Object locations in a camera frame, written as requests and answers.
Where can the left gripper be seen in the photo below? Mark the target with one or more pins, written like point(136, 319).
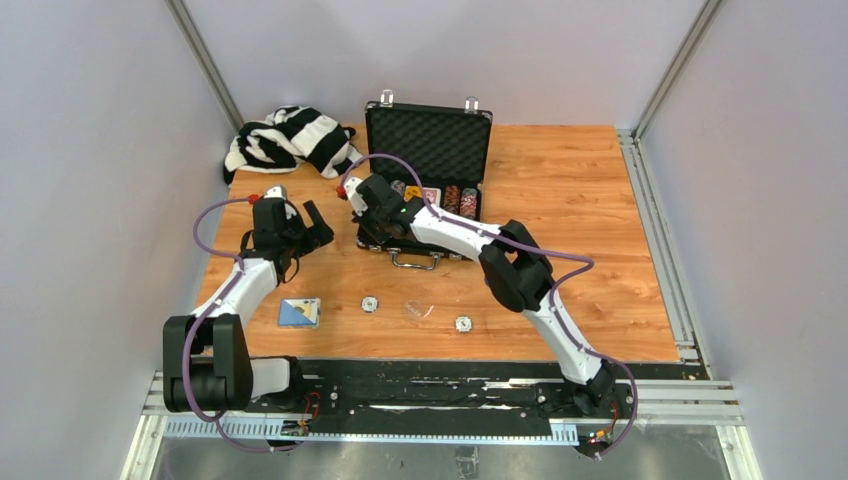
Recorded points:
point(318, 235)

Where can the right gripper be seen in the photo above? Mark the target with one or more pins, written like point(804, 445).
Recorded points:
point(364, 221)

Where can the grey white poker chip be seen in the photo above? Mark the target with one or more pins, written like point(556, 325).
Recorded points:
point(463, 324)
point(369, 304)

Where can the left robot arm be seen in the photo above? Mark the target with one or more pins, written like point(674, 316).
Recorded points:
point(207, 368)

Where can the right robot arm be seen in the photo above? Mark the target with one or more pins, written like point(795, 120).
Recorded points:
point(517, 271)

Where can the black poker set case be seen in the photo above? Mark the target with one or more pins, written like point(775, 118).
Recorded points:
point(446, 146)

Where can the yellow big blind button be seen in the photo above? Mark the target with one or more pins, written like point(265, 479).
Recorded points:
point(412, 192)

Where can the red playing card deck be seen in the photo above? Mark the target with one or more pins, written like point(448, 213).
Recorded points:
point(433, 195)

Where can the orange black chip row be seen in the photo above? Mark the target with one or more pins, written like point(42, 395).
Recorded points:
point(451, 199)

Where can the blue card deck box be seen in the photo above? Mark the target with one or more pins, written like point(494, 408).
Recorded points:
point(299, 313)

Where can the red green chip row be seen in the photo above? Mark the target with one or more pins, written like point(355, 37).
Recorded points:
point(468, 203)

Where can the black white striped cloth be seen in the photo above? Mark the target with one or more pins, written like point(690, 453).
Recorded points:
point(288, 138)

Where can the clear dealer button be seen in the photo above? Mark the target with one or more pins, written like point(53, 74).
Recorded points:
point(415, 311)

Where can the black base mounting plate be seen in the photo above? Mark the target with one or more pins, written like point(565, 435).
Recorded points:
point(418, 398)

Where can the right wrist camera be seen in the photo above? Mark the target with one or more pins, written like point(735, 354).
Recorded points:
point(357, 201)

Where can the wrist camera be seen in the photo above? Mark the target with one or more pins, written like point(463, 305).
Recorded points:
point(357, 201)
point(276, 192)

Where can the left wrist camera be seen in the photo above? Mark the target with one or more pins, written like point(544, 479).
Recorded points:
point(276, 192)

